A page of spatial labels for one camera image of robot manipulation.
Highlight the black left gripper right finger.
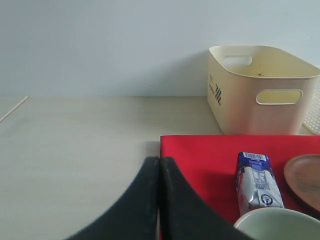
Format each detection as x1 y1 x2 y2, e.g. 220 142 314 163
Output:
159 156 250 240

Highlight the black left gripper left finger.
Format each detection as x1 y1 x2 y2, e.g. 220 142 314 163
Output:
69 156 160 240

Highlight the pale green ceramic bowl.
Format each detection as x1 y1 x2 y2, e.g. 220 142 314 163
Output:
233 207 320 240

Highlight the cream plastic bin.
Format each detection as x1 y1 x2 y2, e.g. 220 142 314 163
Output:
207 45 320 135

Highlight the blue white milk carton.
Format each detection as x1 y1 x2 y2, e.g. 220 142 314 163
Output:
235 152 285 216

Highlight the brown wooden plate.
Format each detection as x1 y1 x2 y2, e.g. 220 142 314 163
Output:
283 154 320 216

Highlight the white perforated plastic basket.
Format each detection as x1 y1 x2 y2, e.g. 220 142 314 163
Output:
303 82 320 135

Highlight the red tablecloth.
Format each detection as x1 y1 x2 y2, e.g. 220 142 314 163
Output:
160 135 320 227

